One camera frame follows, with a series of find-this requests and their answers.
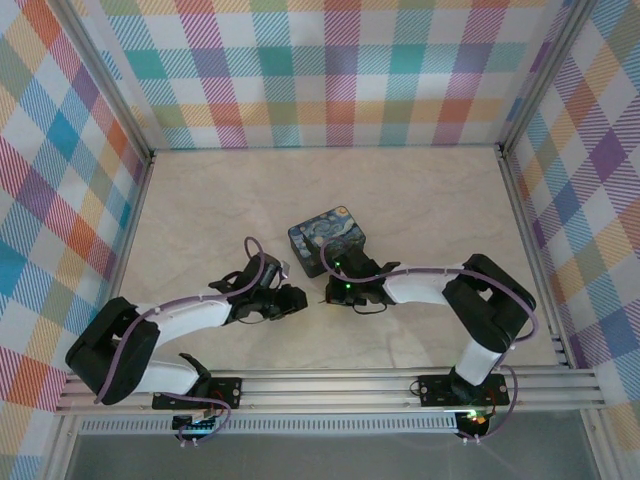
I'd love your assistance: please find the starry night print box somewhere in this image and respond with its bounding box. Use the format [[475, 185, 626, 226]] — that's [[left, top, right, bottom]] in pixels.
[[288, 204, 369, 279]]

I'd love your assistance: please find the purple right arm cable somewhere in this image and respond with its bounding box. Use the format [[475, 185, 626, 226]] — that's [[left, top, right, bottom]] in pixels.
[[319, 238, 539, 444]]

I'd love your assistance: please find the right controller circuit board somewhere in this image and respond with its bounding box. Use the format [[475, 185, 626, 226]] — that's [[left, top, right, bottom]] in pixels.
[[456, 409, 490, 430]]

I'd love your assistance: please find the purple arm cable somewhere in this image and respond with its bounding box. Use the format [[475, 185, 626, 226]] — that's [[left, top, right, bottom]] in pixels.
[[93, 236, 267, 446], [319, 238, 539, 444]]

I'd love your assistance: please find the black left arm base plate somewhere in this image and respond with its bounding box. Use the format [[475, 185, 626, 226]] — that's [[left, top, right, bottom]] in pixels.
[[151, 376, 243, 411]]

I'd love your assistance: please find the aluminium mounting rail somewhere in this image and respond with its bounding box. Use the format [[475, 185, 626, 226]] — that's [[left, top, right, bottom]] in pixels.
[[54, 367, 606, 416]]

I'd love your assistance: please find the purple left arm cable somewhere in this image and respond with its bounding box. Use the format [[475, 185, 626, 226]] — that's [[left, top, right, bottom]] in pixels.
[[93, 236, 267, 446]]

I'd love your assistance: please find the aluminium side rail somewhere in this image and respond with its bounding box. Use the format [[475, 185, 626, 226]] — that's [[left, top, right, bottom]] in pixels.
[[497, 144, 575, 370], [86, 149, 157, 376]]

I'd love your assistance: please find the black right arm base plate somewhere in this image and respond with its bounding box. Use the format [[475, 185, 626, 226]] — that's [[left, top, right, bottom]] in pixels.
[[416, 373, 512, 408]]

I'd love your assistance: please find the grey slotted cable duct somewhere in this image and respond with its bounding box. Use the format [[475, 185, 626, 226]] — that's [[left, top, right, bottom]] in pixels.
[[78, 412, 460, 436]]

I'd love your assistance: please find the left controller circuit board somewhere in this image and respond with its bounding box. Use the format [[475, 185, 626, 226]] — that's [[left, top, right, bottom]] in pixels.
[[171, 409, 222, 434]]

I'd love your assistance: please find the controller circuit board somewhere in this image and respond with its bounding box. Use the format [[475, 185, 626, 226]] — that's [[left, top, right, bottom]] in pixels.
[[171, 409, 222, 434], [456, 409, 490, 430]]

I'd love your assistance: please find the aluminium frame post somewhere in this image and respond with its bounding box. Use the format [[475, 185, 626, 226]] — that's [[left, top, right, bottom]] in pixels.
[[496, 0, 602, 152], [48, 0, 157, 162]]

